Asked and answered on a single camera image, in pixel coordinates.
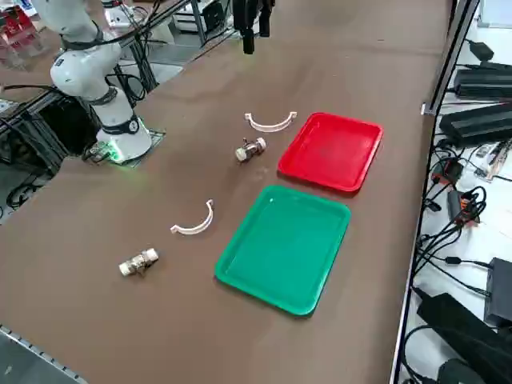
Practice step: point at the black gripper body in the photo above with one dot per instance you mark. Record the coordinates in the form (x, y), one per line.
(244, 8)

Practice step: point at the large white pipe clamp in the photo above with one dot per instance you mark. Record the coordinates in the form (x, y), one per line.
(264, 128)

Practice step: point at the small white pipe clamp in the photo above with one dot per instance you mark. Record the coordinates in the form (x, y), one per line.
(196, 230)

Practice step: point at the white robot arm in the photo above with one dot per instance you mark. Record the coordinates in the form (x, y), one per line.
(84, 72)

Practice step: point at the red plastic tray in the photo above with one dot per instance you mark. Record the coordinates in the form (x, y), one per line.
(332, 152)

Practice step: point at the green plastic tray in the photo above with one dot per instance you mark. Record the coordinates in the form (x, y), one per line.
(280, 256)

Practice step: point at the white equipment box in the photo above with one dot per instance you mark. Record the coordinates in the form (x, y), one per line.
(186, 22)

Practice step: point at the brass valve with white caps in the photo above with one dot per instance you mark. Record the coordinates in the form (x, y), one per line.
(138, 262)
(250, 150)

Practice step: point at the black metal rack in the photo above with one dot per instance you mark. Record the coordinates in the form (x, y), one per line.
(60, 120)

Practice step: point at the small black power adapter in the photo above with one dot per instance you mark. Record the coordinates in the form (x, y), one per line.
(482, 50)

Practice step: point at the clear stand with red packets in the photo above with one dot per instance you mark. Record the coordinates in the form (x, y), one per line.
(16, 30)

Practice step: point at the black power supply brick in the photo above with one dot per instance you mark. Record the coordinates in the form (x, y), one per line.
(488, 82)
(476, 124)

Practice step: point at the orange and black device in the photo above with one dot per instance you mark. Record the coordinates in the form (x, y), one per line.
(460, 208)
(448, 170)

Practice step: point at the black box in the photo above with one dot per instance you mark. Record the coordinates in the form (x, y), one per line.
(500, 288)

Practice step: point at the aluminium frame post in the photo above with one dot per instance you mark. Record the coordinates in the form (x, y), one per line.
(449, 60)

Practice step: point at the perforated aluminium rail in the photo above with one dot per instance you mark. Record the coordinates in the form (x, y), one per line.
(40, 353)

